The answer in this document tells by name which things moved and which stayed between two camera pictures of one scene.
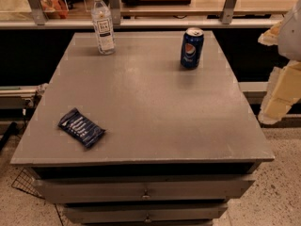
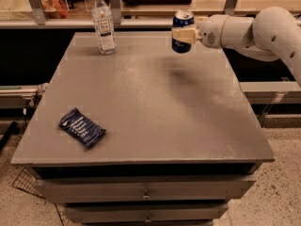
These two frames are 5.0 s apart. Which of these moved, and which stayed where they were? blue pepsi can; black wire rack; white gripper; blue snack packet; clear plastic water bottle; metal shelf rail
Moved: blue pepsi can; white gripper
Stayed: metal shelf rail; blue snack packet; clear plastic water bottle; black wire rack
